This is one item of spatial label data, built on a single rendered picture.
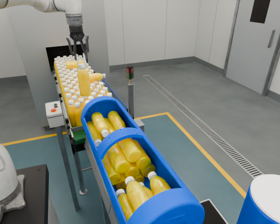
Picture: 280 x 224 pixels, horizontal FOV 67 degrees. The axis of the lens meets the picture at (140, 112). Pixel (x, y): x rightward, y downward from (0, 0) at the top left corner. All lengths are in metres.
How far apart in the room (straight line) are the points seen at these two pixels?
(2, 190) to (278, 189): 1.13
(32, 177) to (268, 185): 1.07
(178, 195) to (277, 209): 0.47
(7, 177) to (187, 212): 0.66
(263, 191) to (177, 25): 5.38
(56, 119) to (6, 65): 4.18
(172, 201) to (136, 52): 5.25
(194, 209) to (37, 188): 0.67
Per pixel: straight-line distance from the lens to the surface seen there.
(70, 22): 1.34
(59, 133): 1.70
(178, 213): 0.76
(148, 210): 0.72
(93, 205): 2.31
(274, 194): 1.14
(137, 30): 5.70
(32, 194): 1.06
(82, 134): 1.62
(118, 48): 5.62
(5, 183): 0.97
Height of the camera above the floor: 1.80
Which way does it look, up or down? 29 degrees down
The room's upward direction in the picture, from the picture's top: 1 degrees counter-clockwise
